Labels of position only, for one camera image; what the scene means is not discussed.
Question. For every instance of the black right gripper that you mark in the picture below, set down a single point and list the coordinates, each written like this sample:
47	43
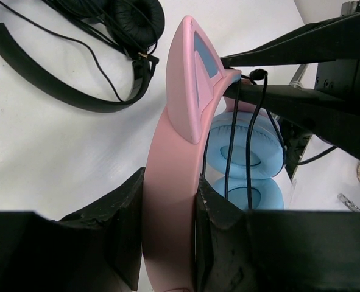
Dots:
332	110

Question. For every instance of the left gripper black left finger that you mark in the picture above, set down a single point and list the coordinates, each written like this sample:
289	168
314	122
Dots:
96	248

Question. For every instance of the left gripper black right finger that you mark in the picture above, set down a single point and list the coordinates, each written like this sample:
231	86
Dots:
274	250

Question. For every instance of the pink blue cat-ear headphones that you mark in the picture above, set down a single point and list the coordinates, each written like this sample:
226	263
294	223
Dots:
238	154

